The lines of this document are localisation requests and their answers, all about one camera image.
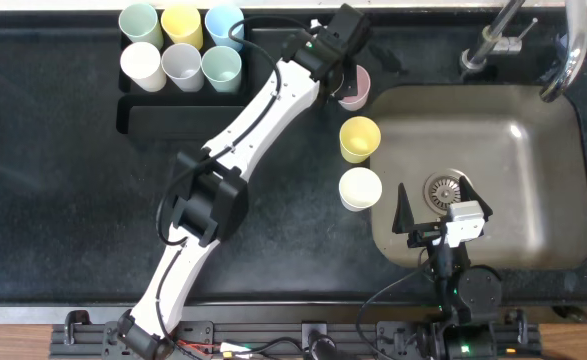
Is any grey cup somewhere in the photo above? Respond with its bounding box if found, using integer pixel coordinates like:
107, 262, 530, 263
160, 42, 206, 93

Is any yellow cup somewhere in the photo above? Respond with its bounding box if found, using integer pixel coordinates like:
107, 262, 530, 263
338, 115, 382, 165
160, 4, 205, 50

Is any steel tap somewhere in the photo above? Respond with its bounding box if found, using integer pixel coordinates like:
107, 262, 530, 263
458, 0, 587, 104

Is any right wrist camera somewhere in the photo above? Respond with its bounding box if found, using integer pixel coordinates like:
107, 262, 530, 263
431, 200, 487, 249

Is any mounting rail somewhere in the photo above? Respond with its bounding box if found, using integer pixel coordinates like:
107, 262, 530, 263
49, 309, 544, 360

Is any white cup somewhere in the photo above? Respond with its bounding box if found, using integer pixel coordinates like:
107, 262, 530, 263
338, 166, 384, 213
119, 41, 168, 93

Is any blue cup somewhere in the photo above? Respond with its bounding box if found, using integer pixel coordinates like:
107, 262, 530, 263
204, 4, 246, 53

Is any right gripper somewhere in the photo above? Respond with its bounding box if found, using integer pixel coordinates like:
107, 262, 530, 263
391, 175, 494, 249

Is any black tray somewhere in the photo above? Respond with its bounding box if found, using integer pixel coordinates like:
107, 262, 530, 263
116, 9, 253, 140

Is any steel sink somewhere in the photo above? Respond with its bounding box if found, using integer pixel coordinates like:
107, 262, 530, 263
368, 83, 587, 271

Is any pink cup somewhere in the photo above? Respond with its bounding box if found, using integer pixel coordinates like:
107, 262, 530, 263
333, 64, 372, 112

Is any green cup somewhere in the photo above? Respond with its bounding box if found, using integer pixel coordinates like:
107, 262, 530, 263
201, 45, 244, 94
118, 2, 165, 50

